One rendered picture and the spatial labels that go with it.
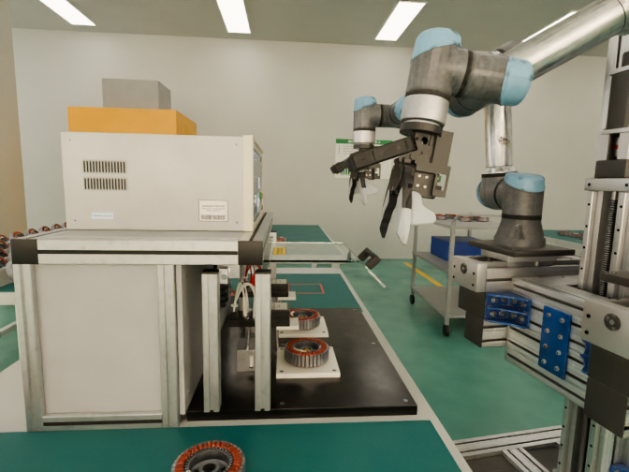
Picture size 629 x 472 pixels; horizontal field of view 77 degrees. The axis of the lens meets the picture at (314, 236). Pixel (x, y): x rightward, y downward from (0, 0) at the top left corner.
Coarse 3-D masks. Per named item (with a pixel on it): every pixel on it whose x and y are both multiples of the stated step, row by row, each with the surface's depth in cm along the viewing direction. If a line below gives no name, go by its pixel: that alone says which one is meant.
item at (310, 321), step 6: (294, 312) 125; (300, 312) 126; (306, 312) 126; (312, 312) 125; (300, 318) 118; (306, 318) 118; (312, 318) 119; (318, 318) 121; (300, 324) 118; (306, 324) 119; (312, 324) 119; (318, 324) 121
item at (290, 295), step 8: (272, 280) 122; (280, 280) 122; (248, 288) 121; (272, 288) 118; (280, 288) 118; (240, 296) 117; (248, 296) 117; (272, 296) 118; (280, 296) 118; (288, 296) 119
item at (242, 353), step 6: (240, 342) 99; (252, 342) 99; (240, 348) 95; (246, 348) 95; (252, 348) 95; (240, 354) 94; (246, 354) 94; (252, 354) 94; (240, 360) 94; (246, 360) 95; (240, 366) 95; (246, 366) 95
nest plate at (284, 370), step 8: (280, 352) 103; (280, 360) 99; (280, 368) 94; (288, 368) 94; (296, 368) 94; (304, 368) 95; (312, 368) 95; (320, 368) 95; (328, 368) 95; (336, 368) 95; (280, 376) 92; (288, 376) 92; (296, 376) 92; (304, 376) 92; (312, 376) 92; (320, 376) 93; (328, 376) 93; (336, 376) 93
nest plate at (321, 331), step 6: (324, 324) 124; (282, 330) 119; (288, 330) 119; (294, 330) 119; (300, 330) 119; (306, 330) 119; (312, 330) 119; (318, 330) 119; (324, 330) 119; (282, 336) 116; (288, 336) 116; (294, 336) 116; (300, 336) 116; (306, 336) 116; (312, 336) 116; (318, 336) 117; (324, 336) 117
